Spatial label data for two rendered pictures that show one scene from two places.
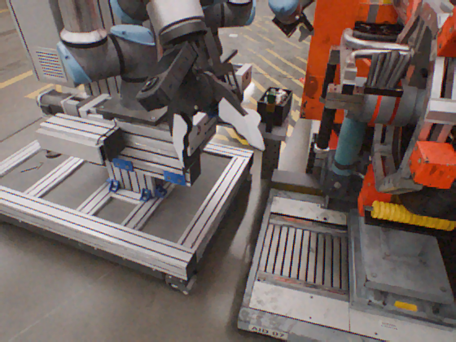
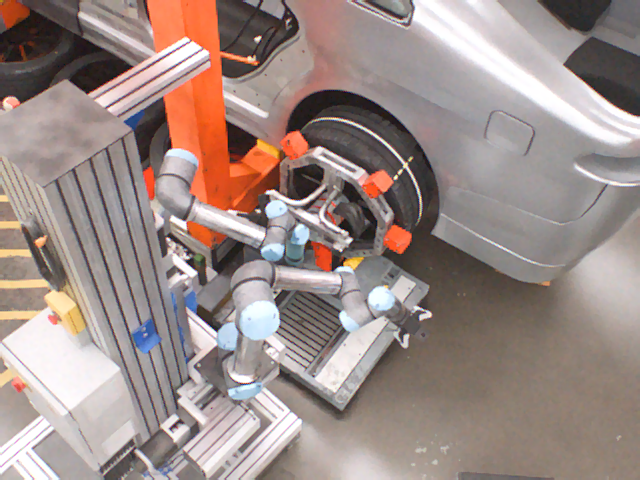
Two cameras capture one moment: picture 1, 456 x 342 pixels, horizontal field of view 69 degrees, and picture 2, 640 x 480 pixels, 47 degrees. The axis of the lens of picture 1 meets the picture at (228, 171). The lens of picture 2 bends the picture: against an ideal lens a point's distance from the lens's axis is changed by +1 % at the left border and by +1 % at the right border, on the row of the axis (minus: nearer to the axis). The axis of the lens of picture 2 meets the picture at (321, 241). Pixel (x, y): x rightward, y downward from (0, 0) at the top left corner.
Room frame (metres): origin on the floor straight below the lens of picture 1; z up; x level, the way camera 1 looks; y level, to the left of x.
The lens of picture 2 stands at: (0.41, 1.36, 3.24)
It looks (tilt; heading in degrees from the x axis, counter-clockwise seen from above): 53 degrees down; 286
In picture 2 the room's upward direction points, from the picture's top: 5 degrees clockwise
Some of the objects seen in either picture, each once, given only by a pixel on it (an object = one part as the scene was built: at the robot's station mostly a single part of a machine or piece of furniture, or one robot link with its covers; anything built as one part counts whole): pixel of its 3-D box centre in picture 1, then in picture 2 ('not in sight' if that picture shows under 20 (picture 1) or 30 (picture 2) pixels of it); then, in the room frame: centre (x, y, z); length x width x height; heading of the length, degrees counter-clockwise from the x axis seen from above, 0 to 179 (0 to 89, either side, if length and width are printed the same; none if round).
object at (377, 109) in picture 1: (383, 101); (324, 215); (0.94, -0.48, 0.85); 0.21 x 0.14 x 0.14; 75
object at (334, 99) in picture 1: (344, 96); (341, 244); (0.81, -0.31, 0.93); 0.09 x 0.05 x 0.05; 75
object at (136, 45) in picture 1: (133, 50); (234, 343); (1.01, 0.29, 0.98); 0.13 x 0.12 x 0.14; 127
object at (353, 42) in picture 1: (379, 29); (300, 184); (1.05, -0.46, 1.03); 0.19 x 0.18 x 0.11; 75
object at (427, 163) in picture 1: (431, 164); (397, 239); (0.62, -0.47, 0.85); 0.09 x 0.08 x 0.07; 165
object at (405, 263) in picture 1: (409, 231); (346, 251); (0.88, -0.71, 0.32); 0.40 x 0.30 x 0.28; 165
